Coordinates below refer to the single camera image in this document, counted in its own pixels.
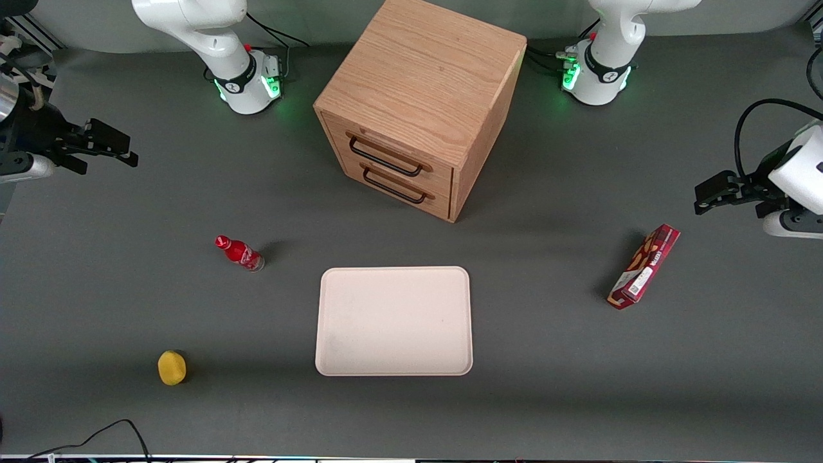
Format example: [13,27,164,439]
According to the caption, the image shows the yellow lemon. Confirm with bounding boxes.
[158,350,188,386]

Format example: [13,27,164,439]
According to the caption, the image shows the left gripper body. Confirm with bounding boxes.
[769,123,823,216]

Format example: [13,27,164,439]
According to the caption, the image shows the black right base cables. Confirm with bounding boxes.
[244,12,311,83]

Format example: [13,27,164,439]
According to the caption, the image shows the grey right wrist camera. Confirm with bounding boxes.
[0,153,55,185]

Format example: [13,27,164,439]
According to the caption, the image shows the black looped cable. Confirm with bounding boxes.
[806,45,823,101]

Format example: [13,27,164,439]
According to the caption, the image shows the black left base cables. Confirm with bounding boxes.
[524,19,602,77]

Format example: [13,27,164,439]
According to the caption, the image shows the black metal drawer handle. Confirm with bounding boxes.
[362,166,428,205]
[349,136,425,178]

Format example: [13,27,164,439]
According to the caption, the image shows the red cookie box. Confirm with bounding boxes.
[607,224,682,311]

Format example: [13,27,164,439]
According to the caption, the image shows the beige rectangular tray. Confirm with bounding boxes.
[315,266,474,377]

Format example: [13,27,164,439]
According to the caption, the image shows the wooden drawer cabinet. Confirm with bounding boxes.
[313,0,528,224]

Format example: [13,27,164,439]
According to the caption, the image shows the red soda bottle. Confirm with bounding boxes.
[215,235,266,273]

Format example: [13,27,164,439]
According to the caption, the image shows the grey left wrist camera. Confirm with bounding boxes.
[763,209,823,241]

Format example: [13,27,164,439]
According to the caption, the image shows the black base cables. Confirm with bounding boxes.
[244,12,311,83]
[524,19,602,77]

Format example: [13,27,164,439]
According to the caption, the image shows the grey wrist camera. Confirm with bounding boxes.
[763,209,823,241]
[0,153,55,185]

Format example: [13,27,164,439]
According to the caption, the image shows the thin black table cable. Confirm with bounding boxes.
[26,419,152,463]

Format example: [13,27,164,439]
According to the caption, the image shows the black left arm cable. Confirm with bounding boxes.
[735,98,823,182]

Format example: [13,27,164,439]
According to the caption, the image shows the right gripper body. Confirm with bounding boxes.
[0,95,83,158]

